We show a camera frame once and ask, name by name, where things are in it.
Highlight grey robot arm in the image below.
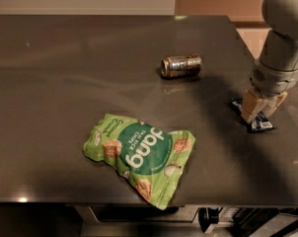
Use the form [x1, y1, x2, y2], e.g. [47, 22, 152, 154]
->
[242, 0, 298, 123]

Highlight drawer under table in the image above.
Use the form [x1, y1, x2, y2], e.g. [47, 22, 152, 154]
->
[74, 205, 198, 224]

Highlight brown silver drink can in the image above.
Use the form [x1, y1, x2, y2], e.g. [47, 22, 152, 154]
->
[161, 54, 202, 79]

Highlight green rice chip bag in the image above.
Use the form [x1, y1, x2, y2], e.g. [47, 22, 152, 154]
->
[83, 114, 195, 210]

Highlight dark equipment under table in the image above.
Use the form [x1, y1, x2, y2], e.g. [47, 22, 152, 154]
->
[198, 207, 298, 237]

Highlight blue rxbar blueberry bar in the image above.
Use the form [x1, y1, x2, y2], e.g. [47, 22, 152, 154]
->
[229, 98, 275, 133]

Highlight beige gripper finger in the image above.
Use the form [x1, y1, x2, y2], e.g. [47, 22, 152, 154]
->
[241, 89, 263, 123]
[262, 92, 287, 118]

